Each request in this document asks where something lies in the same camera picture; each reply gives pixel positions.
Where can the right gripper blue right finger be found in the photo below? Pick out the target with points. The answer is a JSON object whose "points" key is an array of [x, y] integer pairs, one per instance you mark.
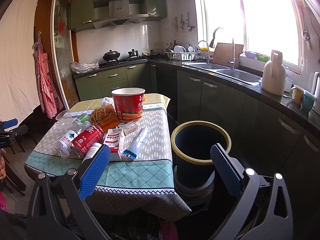
{"points": [[228, 173]]}

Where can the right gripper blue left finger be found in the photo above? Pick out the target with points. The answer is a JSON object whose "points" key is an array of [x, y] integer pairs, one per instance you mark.
{"points": [[92, 168]]}

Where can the clear water bottle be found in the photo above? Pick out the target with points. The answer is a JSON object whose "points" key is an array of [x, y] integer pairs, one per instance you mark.
{"points": [[63, 145]]}

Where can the red cola can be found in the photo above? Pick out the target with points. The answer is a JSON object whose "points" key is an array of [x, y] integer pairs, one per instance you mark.
{"points": [[81, 144]]}

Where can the red white milk carton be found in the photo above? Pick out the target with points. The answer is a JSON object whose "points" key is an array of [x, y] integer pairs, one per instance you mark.
{"points": [[114, 139]]}

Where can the toothpaste tube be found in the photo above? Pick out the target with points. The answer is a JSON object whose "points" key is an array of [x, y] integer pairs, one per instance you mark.
{"points": [[133, 150]]}

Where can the clear plastic cup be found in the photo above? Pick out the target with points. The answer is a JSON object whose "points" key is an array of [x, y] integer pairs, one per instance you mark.
{"points": [[64, 119]]}

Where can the orange candy bag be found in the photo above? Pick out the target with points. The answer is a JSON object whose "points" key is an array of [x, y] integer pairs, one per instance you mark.
{"points": [[105, 117]]}

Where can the red instant noodle cup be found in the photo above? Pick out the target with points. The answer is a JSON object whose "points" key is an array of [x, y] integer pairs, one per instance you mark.
{"points": [[129, 103]]}

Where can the green toothpick jar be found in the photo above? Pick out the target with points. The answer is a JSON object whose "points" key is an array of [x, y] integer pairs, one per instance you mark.
{"points": [[82, 120]]}

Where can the black yellow-rimmed trash bin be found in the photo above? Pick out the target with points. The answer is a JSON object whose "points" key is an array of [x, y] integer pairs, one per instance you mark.
{"points": [[191, 142]]}

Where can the green lower kitchen cabinets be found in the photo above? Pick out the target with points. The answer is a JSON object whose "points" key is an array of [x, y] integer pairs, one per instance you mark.
{"points": [[269, 133]]}

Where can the green kitchen cabinets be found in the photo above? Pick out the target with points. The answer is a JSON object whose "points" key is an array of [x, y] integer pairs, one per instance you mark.
{"points": [[269, 133], [89, 14]]}

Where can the green upper kitchen cabinets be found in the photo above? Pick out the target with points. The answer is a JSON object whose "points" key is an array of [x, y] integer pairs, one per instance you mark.
{"points": [[89, 14]]}

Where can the white hanging cloth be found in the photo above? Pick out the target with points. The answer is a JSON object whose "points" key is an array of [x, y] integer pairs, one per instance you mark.
{"points": [[19, 95]]}

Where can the patterned tablecloth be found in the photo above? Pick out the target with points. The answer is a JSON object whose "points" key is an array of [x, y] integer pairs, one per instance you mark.
{"points": [[143, 176]]}

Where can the red checked apron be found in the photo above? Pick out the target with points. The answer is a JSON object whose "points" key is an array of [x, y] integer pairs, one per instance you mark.
{"points": [[48, 96]]}

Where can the clear plastic bag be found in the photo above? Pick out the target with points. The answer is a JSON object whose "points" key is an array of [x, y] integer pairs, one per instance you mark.
{"points": [[81, 68]]}

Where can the yellow mug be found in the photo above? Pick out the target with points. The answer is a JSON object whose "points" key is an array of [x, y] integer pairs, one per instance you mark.
{"points": [[296, 94]]}

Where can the white kettle jug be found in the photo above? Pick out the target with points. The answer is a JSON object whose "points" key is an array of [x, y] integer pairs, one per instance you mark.
{"points": [[274, 74]]}

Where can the teal mug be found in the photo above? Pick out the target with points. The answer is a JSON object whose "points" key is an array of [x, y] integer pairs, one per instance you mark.
{"points": [[308, 100]]}

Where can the wooden cutting board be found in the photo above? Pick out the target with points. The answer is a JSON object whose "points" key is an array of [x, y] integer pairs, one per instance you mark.
{"points": [[223, 54]]}

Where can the white dish rack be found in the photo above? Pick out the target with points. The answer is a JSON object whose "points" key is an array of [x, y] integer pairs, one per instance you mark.
{"points": [[179, 53]]}

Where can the black wok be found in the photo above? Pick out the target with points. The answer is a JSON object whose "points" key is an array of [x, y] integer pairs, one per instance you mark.
{"points": [[111, 55]]}

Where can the small black pot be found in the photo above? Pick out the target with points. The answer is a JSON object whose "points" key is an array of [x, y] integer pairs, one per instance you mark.
{"points": [[133, 53]]}

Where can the steel range hood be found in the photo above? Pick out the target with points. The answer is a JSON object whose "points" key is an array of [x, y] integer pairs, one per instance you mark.
{"points": [[114, 13]]}

